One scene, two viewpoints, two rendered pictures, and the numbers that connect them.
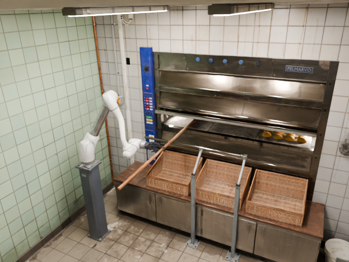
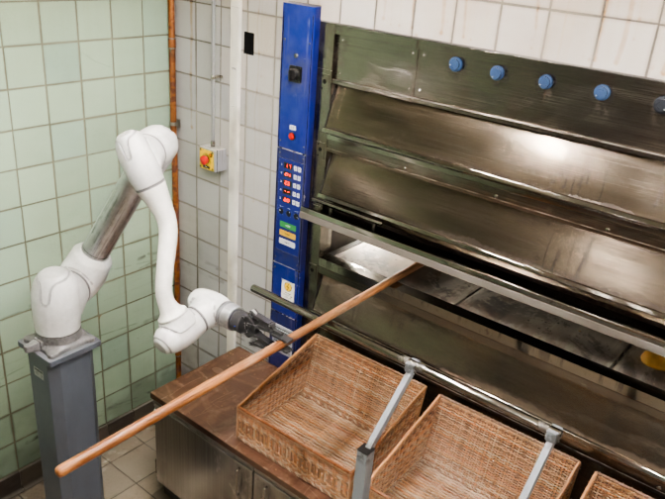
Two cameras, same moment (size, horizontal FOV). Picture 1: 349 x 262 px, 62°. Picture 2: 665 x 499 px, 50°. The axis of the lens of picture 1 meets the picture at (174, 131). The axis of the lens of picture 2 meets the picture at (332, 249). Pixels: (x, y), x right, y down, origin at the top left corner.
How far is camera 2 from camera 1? 0.98 m
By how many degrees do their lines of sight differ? 10
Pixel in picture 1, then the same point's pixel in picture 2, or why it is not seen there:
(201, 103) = (446, 212)
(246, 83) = (611, 171)
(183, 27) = not seen: outside the picture
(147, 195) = (234, 468)
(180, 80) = (392, 126)
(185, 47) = (422, 17)
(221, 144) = (493, 359)
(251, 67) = (635, 118)
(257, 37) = not seen: outside the picture
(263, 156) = (627, 433)
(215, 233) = not seen: outside the picture
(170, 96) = (357, 172)
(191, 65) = (433, 82)
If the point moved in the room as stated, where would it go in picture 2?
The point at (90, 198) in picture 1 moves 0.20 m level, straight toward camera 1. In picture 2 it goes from (52, 446) to (40, 484)
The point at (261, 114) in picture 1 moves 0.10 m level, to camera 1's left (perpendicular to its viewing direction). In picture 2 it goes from (645, 291) to (611, 286)
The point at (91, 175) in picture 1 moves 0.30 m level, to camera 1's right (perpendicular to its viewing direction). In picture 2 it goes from (57, 380) to (137, 396)
